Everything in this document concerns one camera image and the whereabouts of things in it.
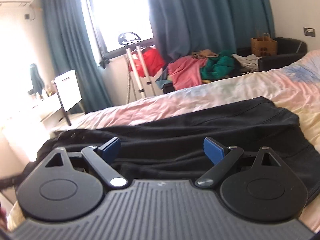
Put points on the white garment steamer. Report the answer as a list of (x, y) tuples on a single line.
[(131, 65)]

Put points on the white chair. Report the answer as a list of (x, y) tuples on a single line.
[(68, 90)]

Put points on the tan patterned garment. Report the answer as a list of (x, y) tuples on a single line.
[(205, 53)]

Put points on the bed with pastel sheet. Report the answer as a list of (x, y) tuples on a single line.
[(225, 90)]

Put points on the black pants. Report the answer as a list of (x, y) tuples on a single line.
[(200, 120)]

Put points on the white cloth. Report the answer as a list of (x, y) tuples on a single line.
[(247, 61)]

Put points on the wavy framed mirror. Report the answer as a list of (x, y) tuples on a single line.
[(36, 80)]

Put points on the green garment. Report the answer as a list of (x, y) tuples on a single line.
[(217, 66)]

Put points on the dark framed window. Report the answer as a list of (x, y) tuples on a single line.
[(117, 10)]

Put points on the pink garment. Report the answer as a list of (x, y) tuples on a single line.
[(186, 73)]

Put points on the blue garment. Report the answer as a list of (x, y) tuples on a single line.
[(162, 83)]

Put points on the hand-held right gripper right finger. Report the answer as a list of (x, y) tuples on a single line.
[(212, 150)]

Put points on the white dressing table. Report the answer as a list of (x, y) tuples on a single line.
[(50, 115)]

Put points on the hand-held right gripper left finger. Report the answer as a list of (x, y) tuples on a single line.
[(111, 147)]

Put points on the brown paper bag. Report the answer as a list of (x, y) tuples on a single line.
[(263, 46)]

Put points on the grey wall socket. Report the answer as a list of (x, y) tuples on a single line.
[(308, 31)]

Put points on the red garment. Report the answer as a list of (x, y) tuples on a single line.
[(150, 60)]

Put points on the black armchair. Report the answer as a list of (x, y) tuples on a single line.
[(287, 47)]

